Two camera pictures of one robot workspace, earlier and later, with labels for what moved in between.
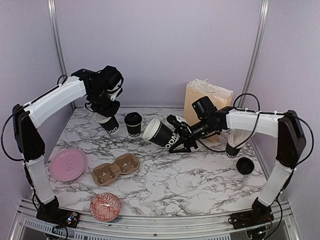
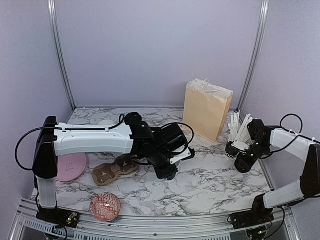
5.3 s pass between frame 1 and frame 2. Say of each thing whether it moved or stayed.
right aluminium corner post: stayed
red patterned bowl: stayed
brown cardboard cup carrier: stayed
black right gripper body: moved
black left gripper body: moved
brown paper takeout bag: stayed
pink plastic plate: stayed
